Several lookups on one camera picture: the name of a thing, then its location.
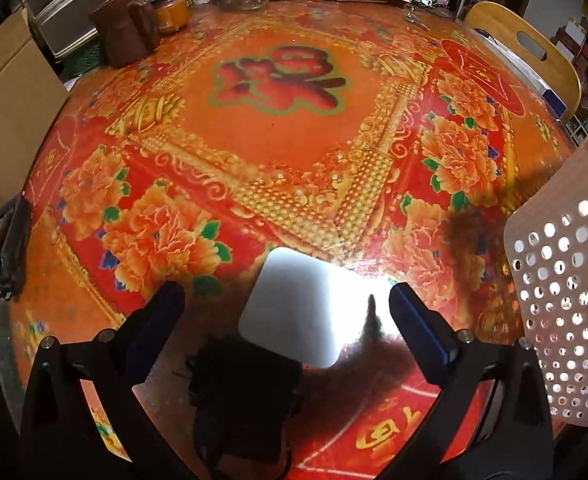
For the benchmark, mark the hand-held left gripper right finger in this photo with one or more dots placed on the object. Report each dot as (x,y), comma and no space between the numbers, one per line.
(421,330)

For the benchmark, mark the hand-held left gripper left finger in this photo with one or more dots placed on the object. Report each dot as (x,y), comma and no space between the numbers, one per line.
(154,325)

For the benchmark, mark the black charger adapter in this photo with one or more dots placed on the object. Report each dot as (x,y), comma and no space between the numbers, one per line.
(244,410)

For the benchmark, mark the white charger plug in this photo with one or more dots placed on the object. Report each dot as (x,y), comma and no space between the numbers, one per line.
(284,310)

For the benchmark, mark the white perforated plastic basket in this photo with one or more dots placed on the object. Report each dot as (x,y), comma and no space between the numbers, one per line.
(548,285)

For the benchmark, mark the black folding phone stand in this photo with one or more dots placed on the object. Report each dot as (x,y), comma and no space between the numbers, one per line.
(9,250)

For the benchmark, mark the red printed tablecloth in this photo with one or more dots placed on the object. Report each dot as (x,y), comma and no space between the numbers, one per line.
(294,160)

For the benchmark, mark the brown cardboard box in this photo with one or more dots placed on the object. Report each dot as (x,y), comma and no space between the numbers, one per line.
(9,110)

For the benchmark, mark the green plastic basket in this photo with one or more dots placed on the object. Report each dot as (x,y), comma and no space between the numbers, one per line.
(81,60)

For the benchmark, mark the brown ceramic mug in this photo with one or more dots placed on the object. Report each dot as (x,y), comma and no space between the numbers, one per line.
(119,25)

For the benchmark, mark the jar with orange contents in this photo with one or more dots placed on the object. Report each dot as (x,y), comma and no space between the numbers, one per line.
(173,12)

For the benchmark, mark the grey stacked storage drawers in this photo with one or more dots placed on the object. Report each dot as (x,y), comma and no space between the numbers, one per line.
(74,0)

